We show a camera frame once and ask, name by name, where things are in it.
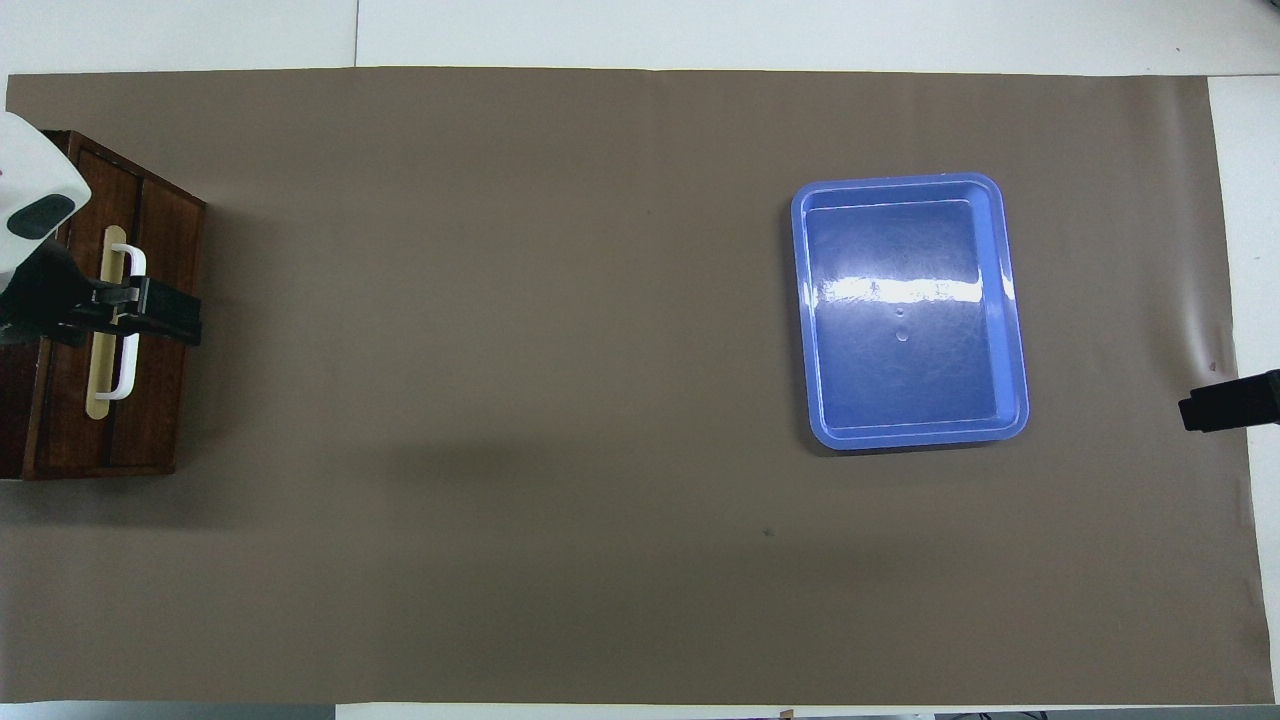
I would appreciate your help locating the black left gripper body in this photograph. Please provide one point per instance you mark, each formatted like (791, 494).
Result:
(45, 300)

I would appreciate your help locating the brown paper table mat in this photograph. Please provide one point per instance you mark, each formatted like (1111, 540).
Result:
(600, 350)

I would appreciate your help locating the blue plastic tray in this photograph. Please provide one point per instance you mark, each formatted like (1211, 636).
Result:
(900, 300)

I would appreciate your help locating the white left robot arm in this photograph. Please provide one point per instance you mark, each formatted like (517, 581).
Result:
(30, 170)

